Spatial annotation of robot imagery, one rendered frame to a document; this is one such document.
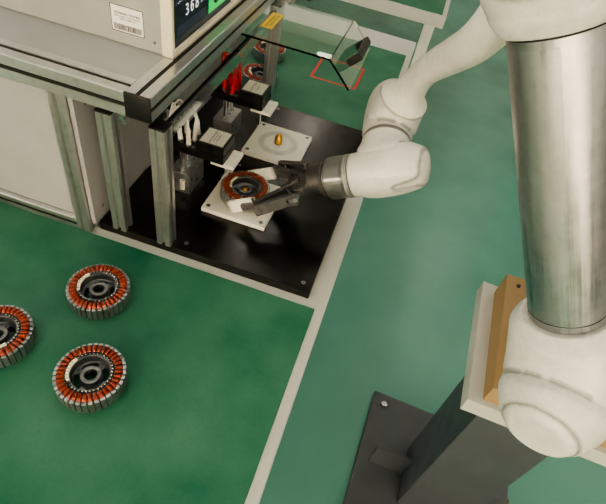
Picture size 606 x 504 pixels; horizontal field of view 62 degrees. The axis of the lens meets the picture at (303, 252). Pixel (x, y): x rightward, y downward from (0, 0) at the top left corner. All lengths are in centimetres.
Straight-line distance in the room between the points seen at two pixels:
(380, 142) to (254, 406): 55
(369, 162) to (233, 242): 34
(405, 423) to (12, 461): 124
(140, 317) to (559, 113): 76
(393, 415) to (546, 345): 111
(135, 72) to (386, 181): 48
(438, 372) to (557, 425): 123
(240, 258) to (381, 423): 91
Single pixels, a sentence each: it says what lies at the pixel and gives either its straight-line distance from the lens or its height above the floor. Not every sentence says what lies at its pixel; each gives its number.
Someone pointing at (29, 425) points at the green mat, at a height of 75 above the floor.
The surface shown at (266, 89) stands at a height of 92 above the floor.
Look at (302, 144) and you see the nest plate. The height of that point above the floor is 78.
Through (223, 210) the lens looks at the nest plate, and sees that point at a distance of 114.
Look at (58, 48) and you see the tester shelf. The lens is 100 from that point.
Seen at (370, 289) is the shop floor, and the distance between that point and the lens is 210.
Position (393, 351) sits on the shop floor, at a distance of 195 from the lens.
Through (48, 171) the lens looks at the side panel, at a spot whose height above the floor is 87.
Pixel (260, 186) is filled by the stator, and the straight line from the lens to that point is 116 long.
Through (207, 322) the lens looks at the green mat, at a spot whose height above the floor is 75.
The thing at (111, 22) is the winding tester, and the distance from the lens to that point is 101.
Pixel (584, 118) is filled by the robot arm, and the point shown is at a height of 133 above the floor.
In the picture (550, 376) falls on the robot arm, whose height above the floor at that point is 102.
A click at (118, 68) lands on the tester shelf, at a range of 94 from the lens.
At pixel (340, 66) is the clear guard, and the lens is 120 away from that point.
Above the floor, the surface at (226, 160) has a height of 88.
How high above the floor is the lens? 156
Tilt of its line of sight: 46 degrees down
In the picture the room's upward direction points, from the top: 13 degrees clockwise
